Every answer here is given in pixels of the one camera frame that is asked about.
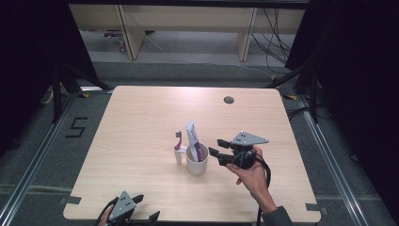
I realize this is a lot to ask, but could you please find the black tape numeral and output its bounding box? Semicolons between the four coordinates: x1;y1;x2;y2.
65;117;88;138

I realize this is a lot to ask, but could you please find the black metal stand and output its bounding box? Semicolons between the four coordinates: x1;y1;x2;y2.
51;61;115;124
263;59;320;124

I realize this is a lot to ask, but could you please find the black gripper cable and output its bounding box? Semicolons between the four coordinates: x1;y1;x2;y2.
94;196;120;226
255;153;273;226

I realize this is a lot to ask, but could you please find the bundle of black cables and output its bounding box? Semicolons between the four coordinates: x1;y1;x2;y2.
250;8;294;75

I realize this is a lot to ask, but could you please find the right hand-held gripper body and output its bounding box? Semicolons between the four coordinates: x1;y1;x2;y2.
230;130;270;170

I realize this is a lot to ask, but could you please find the white cup with handle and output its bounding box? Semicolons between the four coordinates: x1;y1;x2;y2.
174;142;210;176

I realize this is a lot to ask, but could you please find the black floor cable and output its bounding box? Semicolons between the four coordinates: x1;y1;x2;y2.
286;106;312;122

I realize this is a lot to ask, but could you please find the person's left hand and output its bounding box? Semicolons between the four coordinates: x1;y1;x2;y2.
98;205;115;226

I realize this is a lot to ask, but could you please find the small coloured floor clutter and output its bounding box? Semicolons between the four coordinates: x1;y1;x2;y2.
102;29;127;53

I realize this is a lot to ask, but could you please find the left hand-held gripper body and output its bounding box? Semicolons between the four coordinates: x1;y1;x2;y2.
107;190;137;226

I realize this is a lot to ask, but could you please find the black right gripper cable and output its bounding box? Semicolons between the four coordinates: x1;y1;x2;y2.
255;153;273;226

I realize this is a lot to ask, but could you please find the black curtain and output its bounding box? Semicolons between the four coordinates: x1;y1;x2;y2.
285;0;399;218
0;0;99;158

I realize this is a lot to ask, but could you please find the metal floor rail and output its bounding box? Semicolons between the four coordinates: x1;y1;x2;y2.
296;93;369;226
0;92;78;226

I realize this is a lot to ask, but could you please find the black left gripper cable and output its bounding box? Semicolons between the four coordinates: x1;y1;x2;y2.
94;196;120;226

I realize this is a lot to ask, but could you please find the person's right hand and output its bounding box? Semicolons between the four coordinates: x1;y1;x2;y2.
225;145;271;205

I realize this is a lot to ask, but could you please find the pink toothbrush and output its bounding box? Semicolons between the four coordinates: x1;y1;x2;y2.
173;130;184;152

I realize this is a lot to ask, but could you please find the white purple toothpaste tube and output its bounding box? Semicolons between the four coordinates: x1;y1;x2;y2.
184;121;204;163

